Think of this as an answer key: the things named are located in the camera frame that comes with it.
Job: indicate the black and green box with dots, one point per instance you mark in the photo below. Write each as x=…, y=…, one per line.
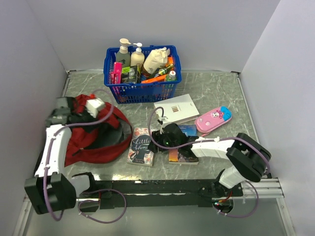
x=130, y=74

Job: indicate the blue plastic basket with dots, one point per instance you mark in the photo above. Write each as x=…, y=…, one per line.
x=141, y=93

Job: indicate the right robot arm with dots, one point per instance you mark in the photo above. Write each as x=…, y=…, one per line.
x=250, y=160

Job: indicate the cream pump bottle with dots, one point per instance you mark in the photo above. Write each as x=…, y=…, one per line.
x=137, y=57

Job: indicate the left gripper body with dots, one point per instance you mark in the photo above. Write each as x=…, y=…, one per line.
x=87, y=116

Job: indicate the white book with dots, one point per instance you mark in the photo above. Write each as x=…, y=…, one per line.
x=179, y=109

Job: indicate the beige paper bag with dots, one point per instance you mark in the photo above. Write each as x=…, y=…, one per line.
x=157, y=58

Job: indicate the blue Jane Eyre book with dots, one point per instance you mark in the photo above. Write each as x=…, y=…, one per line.
x=174, y=157

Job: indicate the red backpack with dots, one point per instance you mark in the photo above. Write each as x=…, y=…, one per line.
x=97, y=144

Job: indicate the orange package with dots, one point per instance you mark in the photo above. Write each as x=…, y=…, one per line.
x=151, y=78

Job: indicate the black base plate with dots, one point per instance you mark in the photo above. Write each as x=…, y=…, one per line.
x=159, y=193

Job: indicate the pink box in basket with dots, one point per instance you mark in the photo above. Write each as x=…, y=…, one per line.
x=116, y=74

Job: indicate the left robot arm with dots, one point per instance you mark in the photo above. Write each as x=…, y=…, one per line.
x=49, y=190

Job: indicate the floral light notebook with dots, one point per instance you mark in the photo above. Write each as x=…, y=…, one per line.
x=138, y=153

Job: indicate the grey pump bottle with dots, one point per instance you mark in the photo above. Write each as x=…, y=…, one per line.
x=123, y=55

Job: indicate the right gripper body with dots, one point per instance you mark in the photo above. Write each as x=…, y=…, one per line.
x=164, y=141

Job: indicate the pink cartoon pencil case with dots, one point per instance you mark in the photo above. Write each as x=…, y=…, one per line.
x=212, y=120

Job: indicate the aluminium rail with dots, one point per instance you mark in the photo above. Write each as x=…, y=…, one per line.
x=266, y=188

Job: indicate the green drink bottle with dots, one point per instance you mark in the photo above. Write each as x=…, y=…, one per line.
x=171, y=76

